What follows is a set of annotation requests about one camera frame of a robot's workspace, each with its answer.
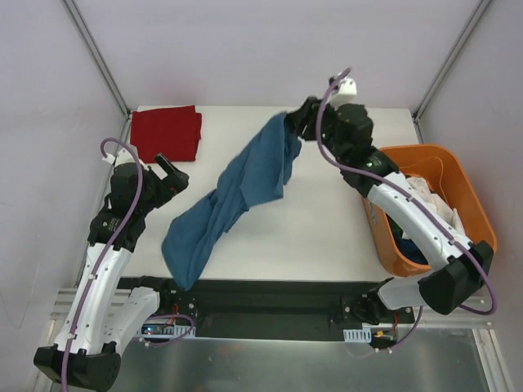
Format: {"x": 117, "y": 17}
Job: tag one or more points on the white t shirt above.
{"x": 436, "y": 203}

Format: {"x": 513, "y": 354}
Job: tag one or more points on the left white cable duct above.
{"x": 162, "y": 331}

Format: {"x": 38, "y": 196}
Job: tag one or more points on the royal blue t shirt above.
{"x": 410, "y": 251}

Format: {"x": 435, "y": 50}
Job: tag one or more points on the white cable duct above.
{"x": 363, "y": 335}
{"x": 162, "y": 331}

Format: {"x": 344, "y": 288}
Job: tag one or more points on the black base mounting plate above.
{"x": 264, "y": 310}

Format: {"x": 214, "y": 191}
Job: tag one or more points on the left aluminium frame post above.
{"x": 76, "y": 16}

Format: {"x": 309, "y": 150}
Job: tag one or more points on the dark green t shirt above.
{"x": 396, "y": 231}

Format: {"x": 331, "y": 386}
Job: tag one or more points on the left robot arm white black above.
{"x": 87, "y": 352}

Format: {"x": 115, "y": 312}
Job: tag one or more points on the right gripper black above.
{"x": 309, "y": 122}

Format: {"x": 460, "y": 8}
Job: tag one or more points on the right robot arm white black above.
{"x": 459, "y": 267}

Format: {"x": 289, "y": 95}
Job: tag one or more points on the aluminium front rail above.
{"x": 458, "y": 319}

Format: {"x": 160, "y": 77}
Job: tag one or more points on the right white cable duct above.
{"x": 363, "y": 335}

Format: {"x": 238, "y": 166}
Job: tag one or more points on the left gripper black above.
{"x": 164, "y": 182}

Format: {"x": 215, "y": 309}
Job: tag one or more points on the right aluminium frame post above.
{"x": 473, "y": 20}

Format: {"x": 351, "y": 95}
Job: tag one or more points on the orange plastic basket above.
{"x": 445, "y": 175}

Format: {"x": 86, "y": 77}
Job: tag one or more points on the teal blue t shirt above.
{"x": 257, "y": 175}

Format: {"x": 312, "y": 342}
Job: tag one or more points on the aluminium frame post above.
{"x": 473, "y": 20}
{"x": 76, "y": 16}

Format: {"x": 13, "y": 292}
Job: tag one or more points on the folded red t shirt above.
{"x": 173, "y": 132}

